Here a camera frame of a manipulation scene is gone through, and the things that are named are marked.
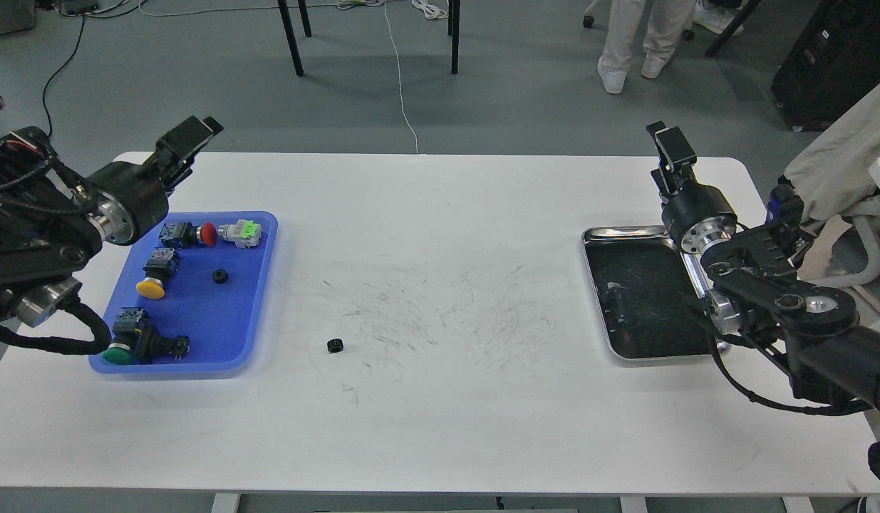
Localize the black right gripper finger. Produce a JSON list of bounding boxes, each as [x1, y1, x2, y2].
[[646, 121, 697, 196]]

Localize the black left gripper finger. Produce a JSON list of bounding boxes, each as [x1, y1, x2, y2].
[[152, 116, 224, 196]]

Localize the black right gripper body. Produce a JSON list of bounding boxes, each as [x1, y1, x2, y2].
[[661, 182, 738, 254]]

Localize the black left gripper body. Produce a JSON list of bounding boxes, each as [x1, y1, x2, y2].
[[87, 160, 169, 246]]

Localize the small black gear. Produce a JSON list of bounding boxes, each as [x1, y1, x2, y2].
[[326, 338, 345, 354], [211, 267, 230, 284]]

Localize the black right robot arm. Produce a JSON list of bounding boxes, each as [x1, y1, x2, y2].
[[647, 121, 880, 417]]

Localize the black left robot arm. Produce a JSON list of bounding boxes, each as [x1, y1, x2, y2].
[[0, 116, 224, 355]]

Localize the steel tray with black mat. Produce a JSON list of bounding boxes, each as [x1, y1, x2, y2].
[[582, 225, 732, 364]]

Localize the blue plastic tray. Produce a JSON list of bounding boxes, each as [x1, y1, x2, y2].
[[88, 211, 278, 379]]

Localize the person in beige trousers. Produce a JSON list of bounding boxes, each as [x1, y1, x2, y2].
[[584, 0, 747, 95]]

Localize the beige cloth cover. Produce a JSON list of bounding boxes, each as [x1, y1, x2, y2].
[[784, 84, 880, 224]]

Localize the black equipment case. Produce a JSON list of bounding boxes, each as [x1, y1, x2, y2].
[[770, 1, 880, 133]]

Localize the black chair legs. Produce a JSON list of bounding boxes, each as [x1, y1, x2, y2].
[[276, 0, 460, 78]]

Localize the red pushbutton switch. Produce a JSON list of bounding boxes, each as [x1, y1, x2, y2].
[[157, 222, 217, 249]]

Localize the yellow pushbutton switch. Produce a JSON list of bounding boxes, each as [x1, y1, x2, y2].
[[135, 247, 180, 299]]

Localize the green and white switch block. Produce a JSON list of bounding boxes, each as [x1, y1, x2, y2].
[[216, 219, 263, 248]]

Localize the green pushbutton switch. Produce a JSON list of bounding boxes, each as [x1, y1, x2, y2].
[[100, 306, 149, 365]]

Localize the black floor cable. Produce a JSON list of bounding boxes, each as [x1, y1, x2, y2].
[[39, 0, 152, 138]]

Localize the white floor cable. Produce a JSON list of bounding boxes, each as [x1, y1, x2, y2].
[[138, 0, 449, 155]]

